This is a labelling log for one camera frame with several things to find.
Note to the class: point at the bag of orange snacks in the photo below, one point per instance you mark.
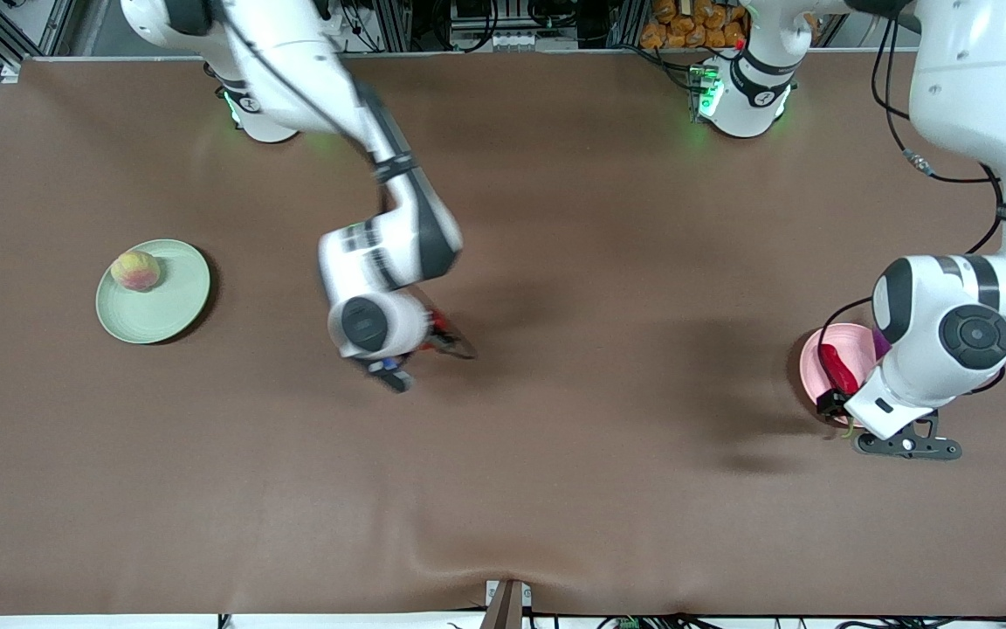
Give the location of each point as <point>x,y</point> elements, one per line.
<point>686,24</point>

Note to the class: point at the pink round plate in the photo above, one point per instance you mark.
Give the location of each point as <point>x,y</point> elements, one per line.
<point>817,367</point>

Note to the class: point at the red chili pepper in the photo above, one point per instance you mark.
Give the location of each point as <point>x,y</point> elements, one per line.
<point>839,367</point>

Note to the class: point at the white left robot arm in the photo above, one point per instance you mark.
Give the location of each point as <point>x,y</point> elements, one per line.
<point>974,70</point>

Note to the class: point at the pale green round plate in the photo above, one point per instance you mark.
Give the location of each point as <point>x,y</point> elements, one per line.
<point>167,306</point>

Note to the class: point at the white power strip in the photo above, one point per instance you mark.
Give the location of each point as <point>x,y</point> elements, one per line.
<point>341,19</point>

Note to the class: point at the brown table cloth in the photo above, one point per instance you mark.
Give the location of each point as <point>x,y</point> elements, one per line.
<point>206,480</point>

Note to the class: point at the metal table edge bracket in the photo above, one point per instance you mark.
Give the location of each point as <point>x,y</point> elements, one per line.
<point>507,604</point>

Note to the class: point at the white terminal block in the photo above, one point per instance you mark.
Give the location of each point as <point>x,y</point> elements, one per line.
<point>519,40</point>

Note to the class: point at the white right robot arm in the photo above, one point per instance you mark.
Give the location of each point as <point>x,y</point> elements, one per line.
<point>293,61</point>

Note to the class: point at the peach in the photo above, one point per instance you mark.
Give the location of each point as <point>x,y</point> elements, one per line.
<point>135,271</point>

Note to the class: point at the purple eggplant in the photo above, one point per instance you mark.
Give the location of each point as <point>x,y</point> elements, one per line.
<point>880,342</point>

